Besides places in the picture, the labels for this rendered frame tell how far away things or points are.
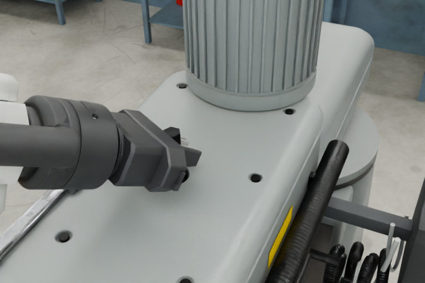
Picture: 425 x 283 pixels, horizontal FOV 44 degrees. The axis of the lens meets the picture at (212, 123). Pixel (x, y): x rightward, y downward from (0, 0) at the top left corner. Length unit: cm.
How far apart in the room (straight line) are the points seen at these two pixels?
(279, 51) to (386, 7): 432
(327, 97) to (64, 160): 67
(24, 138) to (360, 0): 468
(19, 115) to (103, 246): 18
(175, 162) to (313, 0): 30
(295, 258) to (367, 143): 64
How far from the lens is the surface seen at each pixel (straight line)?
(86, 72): 473
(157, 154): 54
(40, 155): 44
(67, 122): 49
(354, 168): 118
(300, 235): 69
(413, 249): 88
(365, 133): 129
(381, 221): 97
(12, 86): 47
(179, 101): 76
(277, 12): 67
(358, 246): 105
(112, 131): 51
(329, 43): 122
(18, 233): 60
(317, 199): 74
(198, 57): 74
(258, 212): 59
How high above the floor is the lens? 231
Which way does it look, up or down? 36 degrees down
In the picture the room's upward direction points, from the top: 1 degrees counter-clockwise
